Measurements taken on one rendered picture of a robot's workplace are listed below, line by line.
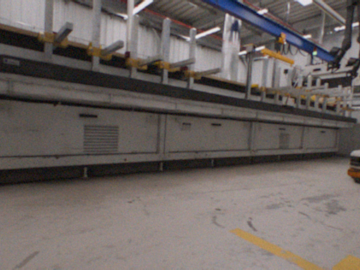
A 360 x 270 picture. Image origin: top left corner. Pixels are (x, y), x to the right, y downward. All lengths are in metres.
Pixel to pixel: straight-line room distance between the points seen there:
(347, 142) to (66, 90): 4.83
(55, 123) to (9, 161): 0.33
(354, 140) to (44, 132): 4.89
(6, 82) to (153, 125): 1.04
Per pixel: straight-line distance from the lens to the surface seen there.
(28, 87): 1.52
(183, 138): 2.22
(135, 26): 1.76
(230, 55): 7.16
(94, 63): 1.59
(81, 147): 1.80
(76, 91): 1.56
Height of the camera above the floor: 0.41
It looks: 3 degrees down
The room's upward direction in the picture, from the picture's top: 3 degrees clockwise
